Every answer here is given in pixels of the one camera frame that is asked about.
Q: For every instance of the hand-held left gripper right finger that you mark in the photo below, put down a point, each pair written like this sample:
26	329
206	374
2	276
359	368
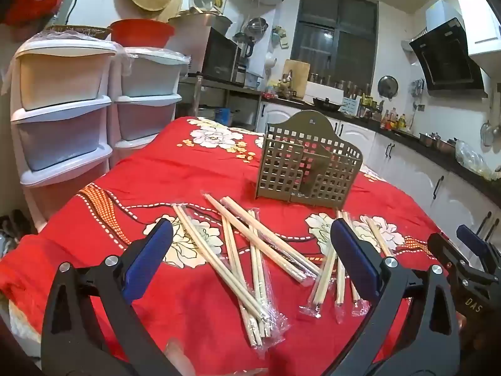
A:
352	250

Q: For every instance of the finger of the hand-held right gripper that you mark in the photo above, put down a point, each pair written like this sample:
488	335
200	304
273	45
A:
469	239
444	248

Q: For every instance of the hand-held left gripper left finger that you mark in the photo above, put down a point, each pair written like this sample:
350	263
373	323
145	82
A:
148	250

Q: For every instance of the group of chopsticks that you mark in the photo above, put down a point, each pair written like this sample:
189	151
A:
270	243

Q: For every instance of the olive perforated utensil holder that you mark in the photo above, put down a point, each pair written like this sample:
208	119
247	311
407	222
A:
309	164

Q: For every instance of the red floral tablecloth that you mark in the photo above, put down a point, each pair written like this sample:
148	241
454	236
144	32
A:
188	293

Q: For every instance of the clear plastic bag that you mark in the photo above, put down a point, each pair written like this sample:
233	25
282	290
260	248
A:
471	158

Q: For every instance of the white kitchen base cabinets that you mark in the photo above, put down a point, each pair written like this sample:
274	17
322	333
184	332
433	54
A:
411	168

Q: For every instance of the group of metal pots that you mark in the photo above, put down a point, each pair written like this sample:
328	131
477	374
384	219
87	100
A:
434	141

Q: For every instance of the hanging metal ladles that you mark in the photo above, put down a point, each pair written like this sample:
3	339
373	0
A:
489	133

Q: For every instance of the group of condiment bottles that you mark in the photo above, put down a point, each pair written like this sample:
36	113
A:
391	119

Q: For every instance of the blue knife block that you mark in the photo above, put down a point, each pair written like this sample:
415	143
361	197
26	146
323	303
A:
352	105

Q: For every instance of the black wok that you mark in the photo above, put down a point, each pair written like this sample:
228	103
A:
327	104

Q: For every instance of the blue packet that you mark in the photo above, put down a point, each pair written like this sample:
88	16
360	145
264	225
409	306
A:
223	116

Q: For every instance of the white plastic drawer unit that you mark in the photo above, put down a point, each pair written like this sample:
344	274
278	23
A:
145	82
58	125

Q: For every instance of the white box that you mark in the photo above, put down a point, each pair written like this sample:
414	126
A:
325	91

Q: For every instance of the row of metal jars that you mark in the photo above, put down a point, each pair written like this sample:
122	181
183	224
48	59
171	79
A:
340	84

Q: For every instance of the hanging metal pot lid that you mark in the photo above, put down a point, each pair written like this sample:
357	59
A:
387	86

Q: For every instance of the metal shelf rack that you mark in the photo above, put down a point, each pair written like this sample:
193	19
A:
219	94

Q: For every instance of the wooden cutting board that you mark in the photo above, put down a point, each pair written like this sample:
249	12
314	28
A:
299	78

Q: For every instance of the black range hood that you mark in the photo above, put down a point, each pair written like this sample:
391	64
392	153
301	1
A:
446	58

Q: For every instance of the metal faucet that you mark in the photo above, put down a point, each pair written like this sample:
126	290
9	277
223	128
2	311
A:
289	78

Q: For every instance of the white kettle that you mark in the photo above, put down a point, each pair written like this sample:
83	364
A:
271	60

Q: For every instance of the silver microwave oven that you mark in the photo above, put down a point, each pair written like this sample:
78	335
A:
215	55

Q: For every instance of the red plastic basin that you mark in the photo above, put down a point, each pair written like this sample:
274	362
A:
141	33

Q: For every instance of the dark framed window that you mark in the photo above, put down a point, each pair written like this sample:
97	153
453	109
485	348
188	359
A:
332	27

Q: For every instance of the black blender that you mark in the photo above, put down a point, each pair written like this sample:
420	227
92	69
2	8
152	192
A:
244	47

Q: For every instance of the wicker basket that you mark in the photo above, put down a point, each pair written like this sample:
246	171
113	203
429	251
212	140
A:
78	31

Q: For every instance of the metal baking pan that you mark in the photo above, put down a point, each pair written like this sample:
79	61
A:
199	21

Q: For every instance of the hanging metal colander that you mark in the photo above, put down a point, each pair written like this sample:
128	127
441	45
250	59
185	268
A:
257	25

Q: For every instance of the white wall cabinet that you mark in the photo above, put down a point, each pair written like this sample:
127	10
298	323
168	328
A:
481	15

